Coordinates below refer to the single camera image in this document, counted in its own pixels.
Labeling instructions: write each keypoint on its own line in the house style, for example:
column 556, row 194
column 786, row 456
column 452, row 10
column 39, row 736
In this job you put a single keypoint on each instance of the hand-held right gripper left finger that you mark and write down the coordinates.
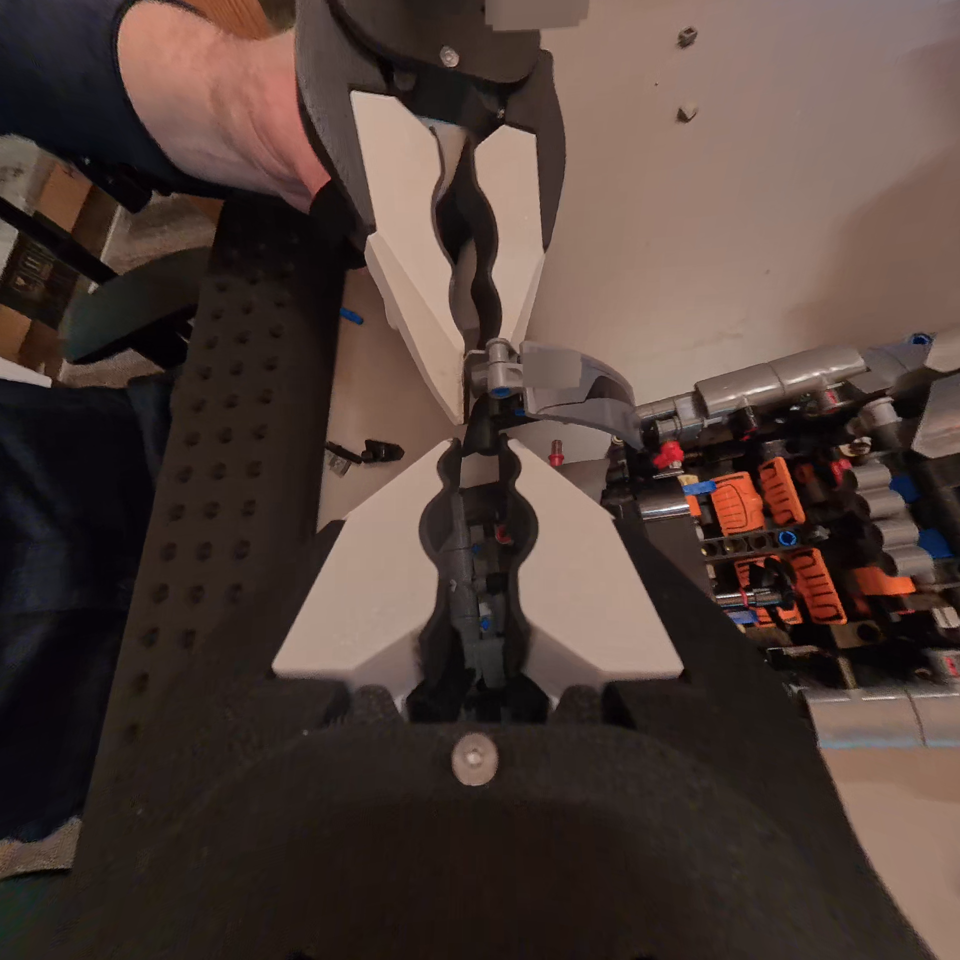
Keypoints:
column 360, row 600

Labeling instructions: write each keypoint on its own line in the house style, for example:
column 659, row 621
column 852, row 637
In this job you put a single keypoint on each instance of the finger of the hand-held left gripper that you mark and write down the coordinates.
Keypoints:
column 405, row 225
column 521, row 210

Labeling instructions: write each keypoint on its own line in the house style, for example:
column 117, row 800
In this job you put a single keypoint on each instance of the grey lego car model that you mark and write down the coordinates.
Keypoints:
column 780, row 375

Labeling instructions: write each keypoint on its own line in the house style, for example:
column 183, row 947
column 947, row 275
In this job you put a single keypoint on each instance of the black dimpled foam mat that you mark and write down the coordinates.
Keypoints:
column 210, row 450

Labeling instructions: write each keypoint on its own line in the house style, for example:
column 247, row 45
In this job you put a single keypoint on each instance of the black office chair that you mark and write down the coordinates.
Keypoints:
column 127, row 307

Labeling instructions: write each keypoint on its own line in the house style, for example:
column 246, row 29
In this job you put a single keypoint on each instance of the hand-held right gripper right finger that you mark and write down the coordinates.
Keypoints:
column 600, row 600

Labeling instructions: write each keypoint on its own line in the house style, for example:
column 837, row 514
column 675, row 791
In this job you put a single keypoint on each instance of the small grey lego bracket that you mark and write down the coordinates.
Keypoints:
column 340, row 466

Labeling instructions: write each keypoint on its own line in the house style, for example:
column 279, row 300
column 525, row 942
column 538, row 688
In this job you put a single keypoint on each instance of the blue lego pin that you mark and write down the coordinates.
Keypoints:
column 351, row 316

